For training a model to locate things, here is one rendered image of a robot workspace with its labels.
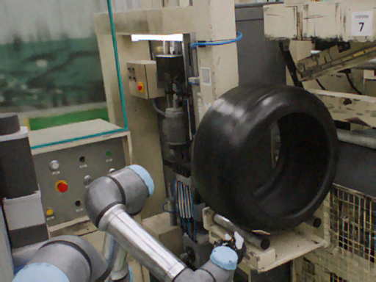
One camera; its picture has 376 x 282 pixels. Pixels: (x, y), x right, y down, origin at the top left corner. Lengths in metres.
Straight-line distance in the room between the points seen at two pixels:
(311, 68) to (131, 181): 1.00
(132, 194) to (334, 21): 0.94
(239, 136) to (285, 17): 0.59
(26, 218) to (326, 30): 1.20
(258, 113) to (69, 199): 1.01
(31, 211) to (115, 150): 1.07
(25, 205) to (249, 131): 0.78
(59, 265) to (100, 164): 1.36
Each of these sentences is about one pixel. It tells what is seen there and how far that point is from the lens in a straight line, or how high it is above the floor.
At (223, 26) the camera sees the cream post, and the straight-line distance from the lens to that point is 2.00.
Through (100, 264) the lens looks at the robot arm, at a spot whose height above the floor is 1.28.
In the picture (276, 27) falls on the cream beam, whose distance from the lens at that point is 2.03.
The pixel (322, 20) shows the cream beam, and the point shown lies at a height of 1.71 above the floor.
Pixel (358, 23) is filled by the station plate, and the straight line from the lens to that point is 1.72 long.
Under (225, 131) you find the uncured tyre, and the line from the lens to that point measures 1.67.
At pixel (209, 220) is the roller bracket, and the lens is 2.08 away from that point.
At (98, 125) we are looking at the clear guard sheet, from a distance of 2.19.
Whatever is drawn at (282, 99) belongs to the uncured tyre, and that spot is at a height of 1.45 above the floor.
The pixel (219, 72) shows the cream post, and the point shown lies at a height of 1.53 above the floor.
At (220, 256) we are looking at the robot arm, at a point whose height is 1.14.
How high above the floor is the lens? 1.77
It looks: 17 degrees down
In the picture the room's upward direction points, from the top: 4 degrees counter-clockwise
